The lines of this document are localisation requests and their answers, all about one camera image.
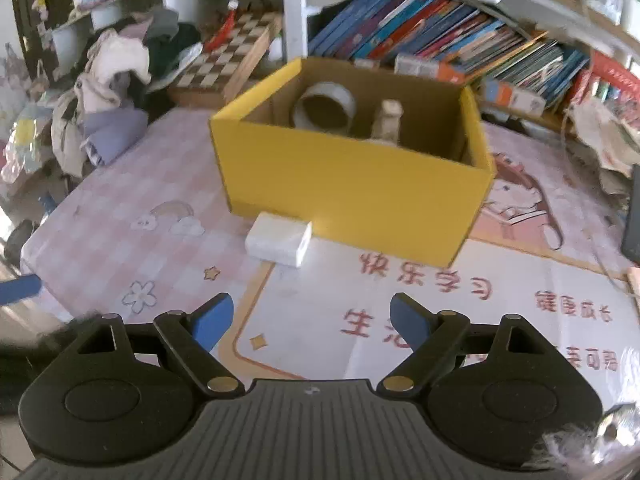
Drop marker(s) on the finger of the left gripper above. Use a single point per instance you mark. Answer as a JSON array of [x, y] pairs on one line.
[[19, 289]]

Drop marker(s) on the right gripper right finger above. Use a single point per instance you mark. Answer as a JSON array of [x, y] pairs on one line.
[[435, 340]]

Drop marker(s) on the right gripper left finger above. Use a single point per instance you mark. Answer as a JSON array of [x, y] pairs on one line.
[[189, 339]]

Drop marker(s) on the white rectangular box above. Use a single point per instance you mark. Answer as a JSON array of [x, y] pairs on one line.
[[278, 239]]

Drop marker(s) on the white tape roll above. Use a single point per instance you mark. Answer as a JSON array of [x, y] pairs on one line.
[[325, 107]]

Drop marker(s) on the yellow cardboard box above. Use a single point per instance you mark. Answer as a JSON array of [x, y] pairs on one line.
[[417, 201]]

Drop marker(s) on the cartoon desk mat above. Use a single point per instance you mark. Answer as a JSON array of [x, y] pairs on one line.
[[546, 247]]

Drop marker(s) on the pile of clothes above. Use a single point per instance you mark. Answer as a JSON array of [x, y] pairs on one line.
[[103, 115]]

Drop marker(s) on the beige wrist watch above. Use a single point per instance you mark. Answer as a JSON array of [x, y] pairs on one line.
[[386, 126]]

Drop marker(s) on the black smartphone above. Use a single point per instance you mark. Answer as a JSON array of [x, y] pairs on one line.
[[631, 239]]

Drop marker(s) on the blue white medicine box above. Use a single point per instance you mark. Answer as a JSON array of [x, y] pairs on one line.
[[507, 95]]

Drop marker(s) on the wooden chess board box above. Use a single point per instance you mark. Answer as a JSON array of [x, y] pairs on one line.
[[217, 77]]

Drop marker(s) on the pile of papers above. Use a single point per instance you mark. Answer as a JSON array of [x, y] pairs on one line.
[[612, 142]]

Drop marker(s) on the orange white medicine box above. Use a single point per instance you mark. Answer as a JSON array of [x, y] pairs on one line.
[[431, 69]]

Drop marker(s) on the row of books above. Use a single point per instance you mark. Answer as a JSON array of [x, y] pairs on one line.
[[475, 38]]

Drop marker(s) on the red book box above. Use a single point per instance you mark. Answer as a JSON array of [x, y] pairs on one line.
[[614, 80]]

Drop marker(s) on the white shelf post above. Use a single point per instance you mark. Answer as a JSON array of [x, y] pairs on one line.
[[295, 29]]

